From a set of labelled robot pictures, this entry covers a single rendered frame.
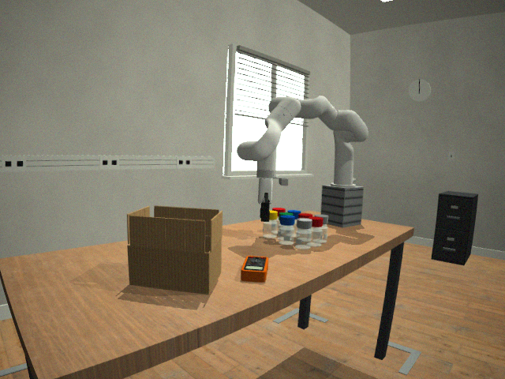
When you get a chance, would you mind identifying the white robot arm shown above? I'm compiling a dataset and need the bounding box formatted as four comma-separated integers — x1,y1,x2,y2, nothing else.
237,96,368,187

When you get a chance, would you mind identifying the orange digital multimeter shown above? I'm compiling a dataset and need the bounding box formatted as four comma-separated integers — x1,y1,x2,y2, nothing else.
241,256,268,283

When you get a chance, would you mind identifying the white bottle with yellow cap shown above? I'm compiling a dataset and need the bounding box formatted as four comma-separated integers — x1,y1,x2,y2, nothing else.
263,211,278,239

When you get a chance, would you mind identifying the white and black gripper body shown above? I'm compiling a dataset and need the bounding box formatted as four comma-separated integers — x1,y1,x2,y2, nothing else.
256,176,273,204

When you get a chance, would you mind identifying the clear bottle with grey cap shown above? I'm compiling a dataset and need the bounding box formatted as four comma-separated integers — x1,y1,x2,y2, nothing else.
314,215,328,244
295,218,312,250

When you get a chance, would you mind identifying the brown cardboard box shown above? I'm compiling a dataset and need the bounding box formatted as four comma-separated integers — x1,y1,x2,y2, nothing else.
127,205,223,295

